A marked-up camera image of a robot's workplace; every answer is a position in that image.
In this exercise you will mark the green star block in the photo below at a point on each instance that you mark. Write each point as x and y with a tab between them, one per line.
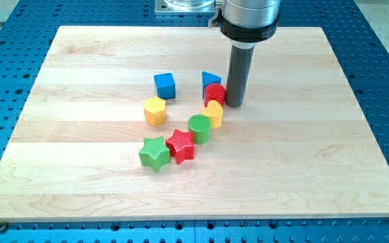
154	153

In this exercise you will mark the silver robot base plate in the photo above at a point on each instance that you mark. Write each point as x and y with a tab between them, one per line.
186	6

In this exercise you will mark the blue triangle block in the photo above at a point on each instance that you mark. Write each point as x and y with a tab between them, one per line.
209	78

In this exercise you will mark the green cylinder block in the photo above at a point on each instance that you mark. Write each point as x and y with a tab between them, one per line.
200	126

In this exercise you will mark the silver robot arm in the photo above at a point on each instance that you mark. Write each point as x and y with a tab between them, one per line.
245	23

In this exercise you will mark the blue cube block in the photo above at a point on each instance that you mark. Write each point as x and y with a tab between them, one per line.
165	86

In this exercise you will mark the wooden board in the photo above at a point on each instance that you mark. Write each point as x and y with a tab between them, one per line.
299	147

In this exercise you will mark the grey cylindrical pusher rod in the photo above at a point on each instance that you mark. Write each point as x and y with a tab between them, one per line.
238	72

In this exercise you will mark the red star block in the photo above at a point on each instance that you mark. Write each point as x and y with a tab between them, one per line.
181	146

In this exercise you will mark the yellow hexagon block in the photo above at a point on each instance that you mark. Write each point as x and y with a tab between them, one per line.
155	112

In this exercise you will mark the blue perforated table plate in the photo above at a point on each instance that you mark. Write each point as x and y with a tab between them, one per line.
27	31

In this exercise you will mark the red cylinder block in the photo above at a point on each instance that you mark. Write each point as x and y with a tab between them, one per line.
214	92

